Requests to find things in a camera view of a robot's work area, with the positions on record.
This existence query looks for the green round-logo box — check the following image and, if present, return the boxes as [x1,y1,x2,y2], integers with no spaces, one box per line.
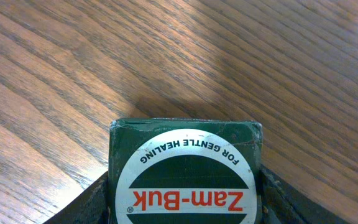
[108,118,263,224]

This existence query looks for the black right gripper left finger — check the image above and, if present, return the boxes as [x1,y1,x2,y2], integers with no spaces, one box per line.
[44,172,109,224]

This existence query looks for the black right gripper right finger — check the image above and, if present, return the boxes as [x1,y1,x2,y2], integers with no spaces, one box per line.
[260,166,347,224]

